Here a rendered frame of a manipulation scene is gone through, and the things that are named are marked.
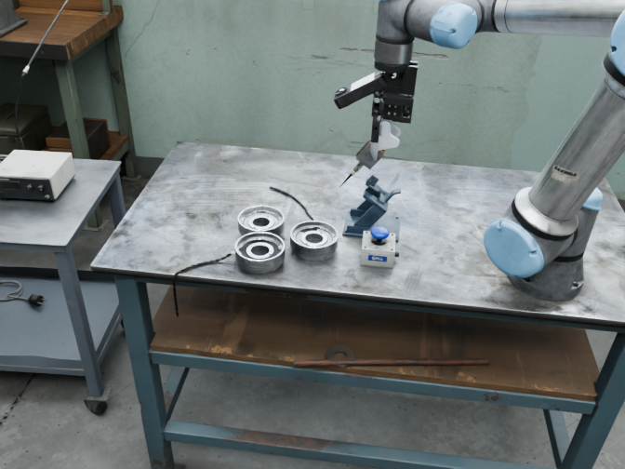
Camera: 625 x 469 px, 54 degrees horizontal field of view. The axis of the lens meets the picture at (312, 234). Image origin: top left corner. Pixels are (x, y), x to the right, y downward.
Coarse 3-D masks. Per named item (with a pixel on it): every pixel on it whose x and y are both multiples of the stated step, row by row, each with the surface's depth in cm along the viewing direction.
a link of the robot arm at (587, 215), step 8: (600, 192) 116; (592, 200) 113; (600, 200) 115; (584, 208) 114; (592, 208) 114; (600, 208) 116; (584, 216) 114; (592, 216) 116; (584, 224) 115; (592, 224) 118; (576, 232) 113; (584, 232) 116; (576, 240) 115; (584, 240) 119; (568, 248) 119; (576, 248) 119; (584, 248) 121; (568, 256) 120
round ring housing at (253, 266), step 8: (256, 232) 134; (264, 232) 134; (240, 240) 132; (248, 240) 133; (280, 240) 132; (248, 248) 130; (256, 248) 132; (264, 248) 132; (272, 248) 131; (280, 248) 131; (240, 256) 127; (256, 256) 128; (264, 256) 128; (280, 256) 128; (240, 264) 128; (248, 264) 126; (256, 264) 126; (264, 264) 126; (272, 264) 127; (280, 264) 131; (248, 272) 128; (256, 272) 128; (264, 272) 128
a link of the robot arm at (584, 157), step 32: (608, 64) 87; (608, 96) 89; (576, 128) 95; (608, 128) 90; (576, 160) 96; (608, 160) 94; (544, 192) 102; (576, 192) 99; (512, 224) 106; (544, 224) 104; (576, 224) 106; (512, 256) 109; (544, 256) 107
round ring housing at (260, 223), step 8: (248, 208) 142; (256, 208) 143; (264, 208) 143; (272, 208) 142; (240, 216) 140; (256, 216) 141; (264, 216) 141; (280, 216) 141; (240, 224) 136; (248, 224) 138; (256, 224) 141; (264, 224) 142; (272, 224) 138; (280, 224) 136; (240, 232) 137; (248, 232) 135; (272, 232) 135; (280, 232) 137
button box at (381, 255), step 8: (368, 232) 134; (368, 240) 132; (376, 240) 131; (384, 240) 131; (392, 240) 132; (368, 248) 129; (376, 248) 129; (384, 248) 129; (392, 248) 129; (368, 256) 130; (376, 256) 130; (384, 256) 129; (392, 256) 129; (360, 264) 131; (368, 264) 131; (376, 264) 131; (384, 264) 131; (392, 264) 130
